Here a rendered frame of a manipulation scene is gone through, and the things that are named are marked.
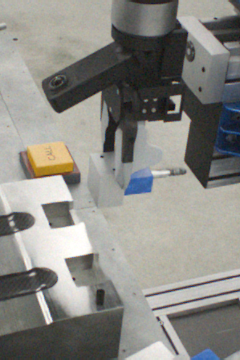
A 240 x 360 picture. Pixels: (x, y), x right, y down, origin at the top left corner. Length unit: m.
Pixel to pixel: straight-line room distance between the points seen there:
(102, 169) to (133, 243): 1.34
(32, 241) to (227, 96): 0.45
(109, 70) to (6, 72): 0.63
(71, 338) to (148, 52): 0.34
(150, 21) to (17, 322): 0.37
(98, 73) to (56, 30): 2.59
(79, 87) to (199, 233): 1.54
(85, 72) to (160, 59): 0.09
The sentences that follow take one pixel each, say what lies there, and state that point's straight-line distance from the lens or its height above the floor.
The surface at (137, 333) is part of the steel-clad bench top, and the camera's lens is 0.99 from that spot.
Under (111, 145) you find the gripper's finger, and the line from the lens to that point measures 1.01.
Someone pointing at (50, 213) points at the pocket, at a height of 0.87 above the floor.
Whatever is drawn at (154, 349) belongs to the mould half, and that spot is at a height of 0.85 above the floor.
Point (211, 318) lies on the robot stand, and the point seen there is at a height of 0.21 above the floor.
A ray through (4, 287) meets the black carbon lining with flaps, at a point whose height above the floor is 0.88.
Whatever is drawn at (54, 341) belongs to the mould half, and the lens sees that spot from 0.90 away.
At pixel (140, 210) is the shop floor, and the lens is 2.44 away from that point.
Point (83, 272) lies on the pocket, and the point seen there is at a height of 0.86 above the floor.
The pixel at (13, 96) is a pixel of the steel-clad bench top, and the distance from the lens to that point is 1.42.
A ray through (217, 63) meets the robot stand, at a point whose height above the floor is 0.98.
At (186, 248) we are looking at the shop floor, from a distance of 2.32.
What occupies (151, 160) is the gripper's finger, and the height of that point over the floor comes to 0.98.
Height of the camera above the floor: 1.54
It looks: 38 degrees down
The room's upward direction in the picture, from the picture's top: 5 degrees clockwise
